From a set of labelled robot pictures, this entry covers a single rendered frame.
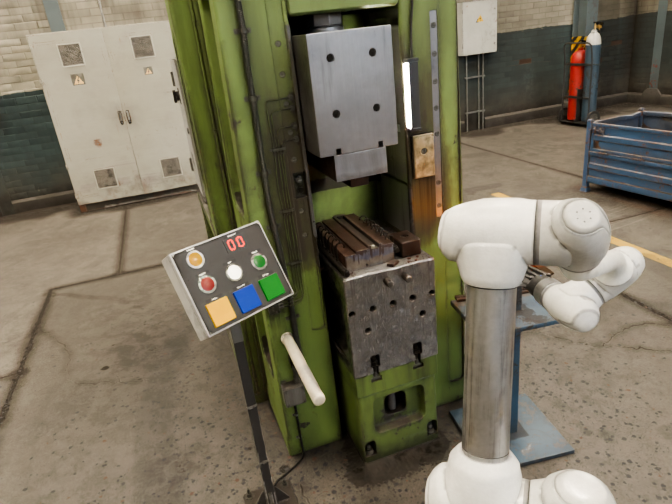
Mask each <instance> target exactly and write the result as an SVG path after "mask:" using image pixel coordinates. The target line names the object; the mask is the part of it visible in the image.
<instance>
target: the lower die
mask: <svg viewBox="0 0 672 504"><path fill-rule="evenodd" d="M338 216H344V217H346V218H347V219H348V220H349V221H351V222H352V223H353V224H355V225H356V226H357V227H358V228H360V229H361V230H362V231H363V232H365V233H366V234H367V235H368V236H370V237H371V238H372V239H373V240H375V241H376V242H377V243H379V247H378V248H374V249H371V246H370V245H369V244H368V243H367V242H365V241H364V240H363V239H362V238H361V237H359V236H358V235H357V234H356V233H355V232H353V231H352V230H351V229H350V228H349V227H347V226H346V225H345V224H344V223H343V222H341V221H340V220H339V219H338V218H336V217H338ZM332 217H333V218H332V219H328V220H323V221H322V224H323V225H324V226H326V228H328V229H329V231H330V232H332V233H333V235H335V236H336V237H337V238H338V239H340V241H341V242H343V243H344V245H345V248H343V244H338V245H337V252H338V259H339V261H340V262H341V263H342V265H343V266H344V267H345V268H346V269H347V270H348V271H349V272H350V271H354V270H358V269H362V268H366V267H370V266H374V265H378V264H382V263H386V262H389V261H390V260H391V259H394V252H393V242H392V241H390V240H389V239H388V238H386V240H385V236H383V235H382V236H380V233H379V232H378V231H377V233H375V231H376V230H375V229H374V228H373V230H371V226H370V225H368V226H367V223H366V222H364V223H363V220H362V219H360V220H359V217H358V216H357V215H355V214H354V213H353V214H348V215H344V214H341V215H336V216H332ZM333 239H335V237H334V236H333V237H330V239H329V241H330V249H331V253H332V254H333V252H332V240H333ZM366 264H368V266H366Z"/></svg>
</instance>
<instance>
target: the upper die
mask: <svg viewBox="0 0 672 504"><path fill-rule="evenodd" d="M336 153H337V152H336ZM306 156H307V163H308V164H309V165H311V166H312V167H314V168H316V169H317V170H319V171H320V172H322V173H323V174H325V175H326V176H328V177H329V178H331V179H333V180H334V181H336V182H341V181H346V180H351V179H356V178H361V177H366V176H371V175H376V174H381V173H386V172H388V169H387V155H386V146H384V147H382V146H379V147H378V148H374V149H368V150H363V151H357V152H352V153H347V154H339V153H337V155H336V156H330V157H325V158H319V157H318V156H316V155H314V154H312V153H311V152H309V151H307V150H306Z"/></svg>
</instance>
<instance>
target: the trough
mask: <svg viewBox="0 0 672 504"><path fill-rule="evenodd" d="M336 218H338V219H339V220H340V221H341V222H343V223H344V224H345V225H346V226H347V227H349V228H350V229H351V230H352V231H353V232H355V233H356V234H357V235H358V236H359V237H361V238H362V239H363V240H364V241H365V242H367V243H368V244H369V245H370V246H371V245H375V246H374V247H371V249H374V248H378V247H379V243H377V242H376V241H375V240H373V239H372V238H371V237H370V236H368V235H367V234H366V233H365V232H363V231H362V230H361V229H360V228H358V227H357V226H356V225H355V224H353V223H352V222H351V221H349V220H348V219H347V218H346V217H344V216H338V217H336Z"/></svg>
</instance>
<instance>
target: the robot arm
mask: <svg viewBox="0 0 672 504"><path fill-rule="evenodd" d="M610 242H611V226H610V222H609V220H608V217H607V215H606V213H605V212H604V210H603V209H602V208H601V207H600V206H599V205H598V204H596V203H595V202H593V201H591V200H589V199H585V198H571V199H566V200H530V199H524V198H483V199H479V200H474V201H470V202H466V203H463V204H460V205H457V206H455V207H452V208H450V209H448V210H446V211H445V212H444V213H443V215H442V217H441V220H440V224H439V229H438V246H439V248H440V250H441V252H442V254H443V255H444V256H445V257H446V258H447V259H448V260H450V261H454V262H456V263H457V266H458V269H459V272H460V276H461V278H462V280H463V282H464V283H465V284H467V288H466V318H465V347H464V354H465V364H464V393H463V423H462V442H461V443H459V444H458V445H457V446H456V447H455V448H454V449H453V450H452V451H451V452H450V454H449V459H448V462H442V463H440V464H439V465H437V466H436V467H435V468H434V469H433V470H432V472H431V474H430V475H429V477H428V479H427V483H426V489H425V504H616V501H615V499H614V497H613V495H612V493H611V492H610V490H609V489H608V487H607V486H606V485H605V484H604V483H603V482H602V481H601V480H599V479H598V478H596V477H595V476H593V475H591V474H589V473H586V472H583V471H580V470H573V469H567V470H561V471H557V472H555V473H552V474H550V475H548V476H547V477H546V478H542V479H534V480H528V479H524V478H522V474H521V470H520V463H519V461H518V460H517V458H516V457H515V455H514V454H513V453H512V452H511V451H510V450H509V443H510V422H511V401H512V380H513V359H514V338H515V317H516V296H517V288H518V286H523V288H526V289H528V291H529V293H530V294H531V295H532V296H534V299H535V300H536V302H538V303H539V304H540V305H541V306H543V307H544V308H545V309H546V310H547V312H548V313H549V314H550V315H551V317H553V318H554V319H555V320H556V321H557V322H559V323H560V324H562V325H564V326H565V327H567V328H569V329H571V330H574V331H577V332H587V331H590V330H592V329H593V328H595V327H596V326H597V324H598V322H599V319H600V312H599V307H600V306H601V305H602V304H604V303H605V302H607V301H608V300H610V299H612V298H614V297H615V296H617V295H618V294H620V293H621V292H622V291H624V290H625V289H626V288H628V287H629V286H630V285H631V284H632V283H634V282H635V281H636V280H637V279H638V278H639V277H640V275H641V274H642V272H643V270H644V268H645V260H644V257H643V255H642V254H641V253H640V252H639V251H638V250H637V249H635V248H633V247H629V246H621V247H617V248H614V249H612V250H609V246H610ZM531 265H540V266H557V267H559V268H560V270H561V272H562V274H563V275H564V276H565V277H566V278H568V279H570V280H571V281H569V282H566V283H564V284H562V283H561V282H559V281H558V280H556V279H554V278H551V274H550V273H546V272H544V271H542V270H539V269H537V268H535V267H533V266H531ZM531 269H532V271H531Z"/></svg>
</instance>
